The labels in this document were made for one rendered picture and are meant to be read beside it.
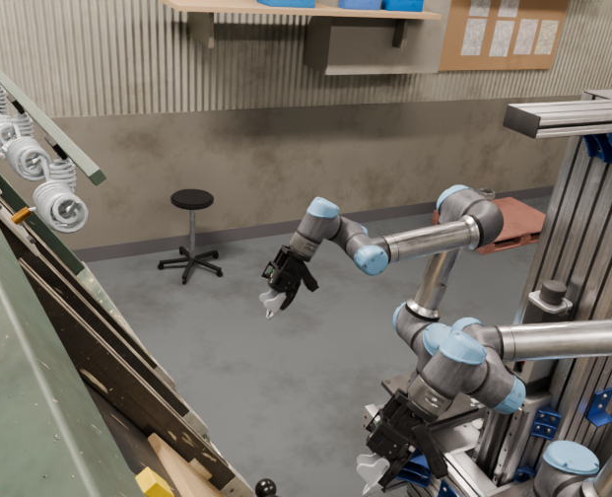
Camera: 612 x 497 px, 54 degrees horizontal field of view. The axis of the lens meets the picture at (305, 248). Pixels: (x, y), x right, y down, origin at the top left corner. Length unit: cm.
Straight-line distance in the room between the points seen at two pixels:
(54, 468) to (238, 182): 437
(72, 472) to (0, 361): 16
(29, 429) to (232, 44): 408
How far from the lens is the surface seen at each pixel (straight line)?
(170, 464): 134
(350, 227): 160
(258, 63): 457
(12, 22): 417
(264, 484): 110
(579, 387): 174
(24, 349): 57
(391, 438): 116
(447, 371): 112
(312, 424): 331
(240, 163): 472
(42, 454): 48
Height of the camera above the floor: 230
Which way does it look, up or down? 28 degrees down
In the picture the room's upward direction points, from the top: 6 degrees clockwise
